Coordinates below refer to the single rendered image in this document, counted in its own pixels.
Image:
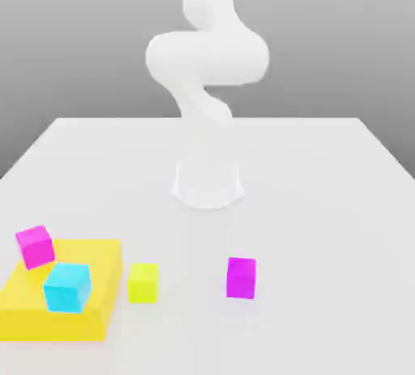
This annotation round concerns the small cyan cube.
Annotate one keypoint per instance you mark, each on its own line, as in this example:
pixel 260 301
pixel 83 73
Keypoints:
pixel 67 288

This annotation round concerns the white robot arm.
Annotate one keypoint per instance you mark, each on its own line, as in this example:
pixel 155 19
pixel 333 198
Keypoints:
pixel 207 57

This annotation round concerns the small purple cube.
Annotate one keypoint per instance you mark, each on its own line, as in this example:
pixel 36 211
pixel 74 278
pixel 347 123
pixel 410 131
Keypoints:
pixel 241 278

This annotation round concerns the large yellow box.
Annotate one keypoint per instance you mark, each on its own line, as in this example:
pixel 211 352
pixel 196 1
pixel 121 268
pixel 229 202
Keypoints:
pixel 97 261

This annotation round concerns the small lime yellow cube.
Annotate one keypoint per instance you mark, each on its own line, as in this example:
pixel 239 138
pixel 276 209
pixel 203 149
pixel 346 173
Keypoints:
pixel 143 283

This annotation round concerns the small pink cube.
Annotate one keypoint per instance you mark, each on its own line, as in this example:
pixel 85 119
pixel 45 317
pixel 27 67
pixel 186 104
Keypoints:
pixel 35 247

